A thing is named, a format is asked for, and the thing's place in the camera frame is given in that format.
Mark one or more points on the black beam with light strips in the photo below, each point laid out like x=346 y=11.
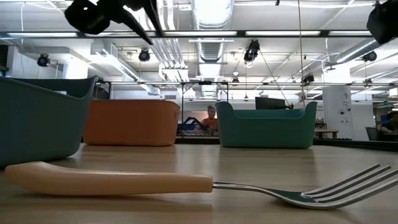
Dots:
x=242 y=34

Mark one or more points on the green plastic bin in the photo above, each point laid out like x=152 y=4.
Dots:
x=264 y=133

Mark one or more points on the black table frame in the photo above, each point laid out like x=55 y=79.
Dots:
x=357 y=144

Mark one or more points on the wooden bench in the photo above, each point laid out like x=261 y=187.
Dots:
x=326 y=131

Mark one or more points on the black metal station frame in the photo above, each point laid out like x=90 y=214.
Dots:
x=205 y=83

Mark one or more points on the white pipe bundle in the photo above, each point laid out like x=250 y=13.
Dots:
x=168 y=59

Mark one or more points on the person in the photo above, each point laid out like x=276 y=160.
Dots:
x=388 y=127
x=211 y=123

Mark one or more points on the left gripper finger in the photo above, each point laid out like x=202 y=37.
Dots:
x=130 y=23
x=152 y=14

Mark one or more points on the blue storage bin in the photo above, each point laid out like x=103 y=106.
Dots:
x=386 y=118

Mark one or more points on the metal storage shelf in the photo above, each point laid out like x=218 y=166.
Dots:
x=385 y=107

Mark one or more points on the dark teal plastic bin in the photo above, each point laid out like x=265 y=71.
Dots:
x=37 y=124

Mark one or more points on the black round camera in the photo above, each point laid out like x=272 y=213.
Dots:
x=251 y=51
x=308 y=78
x=370 y=56
x=43 y=60
x=144 y=56

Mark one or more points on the neighbouring station robot arm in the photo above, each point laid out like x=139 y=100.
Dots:
x=194 y=119

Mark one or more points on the white square column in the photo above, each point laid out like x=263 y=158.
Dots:
x=337 y=118

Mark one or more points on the blue crate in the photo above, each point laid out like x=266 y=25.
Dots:
x=183 y=127

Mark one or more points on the black monitor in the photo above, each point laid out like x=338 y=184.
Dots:
x=269 y=103

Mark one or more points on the orange plastic bin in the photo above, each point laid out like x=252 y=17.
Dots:
x=130 y=123

